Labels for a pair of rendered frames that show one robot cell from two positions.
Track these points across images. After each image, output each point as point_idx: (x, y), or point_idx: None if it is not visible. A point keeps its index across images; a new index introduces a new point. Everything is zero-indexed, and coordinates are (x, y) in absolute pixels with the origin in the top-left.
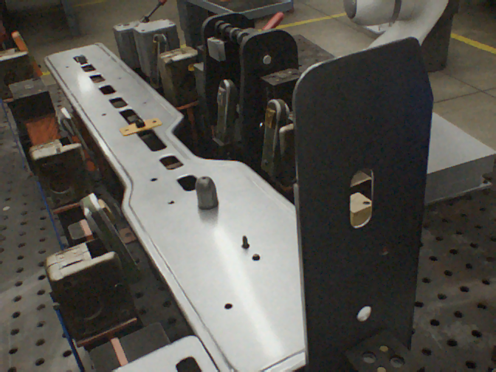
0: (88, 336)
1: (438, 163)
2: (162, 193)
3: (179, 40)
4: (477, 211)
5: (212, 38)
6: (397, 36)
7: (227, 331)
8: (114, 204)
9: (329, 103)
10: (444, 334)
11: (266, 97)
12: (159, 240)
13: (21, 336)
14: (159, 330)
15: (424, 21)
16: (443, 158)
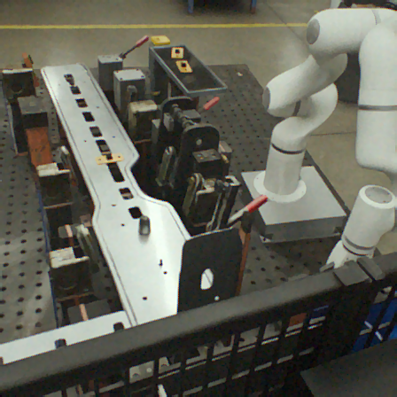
0: (64, 298)
1: (305, 214)
2: (118, 217)
3: (145, 88)
4: (323, 252)
5: (167, 114)
6: (295, 125)
7: (142, 312)
8: (78, 194)
9: (197, 248)
10: (272, 329)
11: (193, 166)
12: (112, 250)
13: (9, 281)
14: (105, 304)
15: (314, 120)
16: (310, 212)
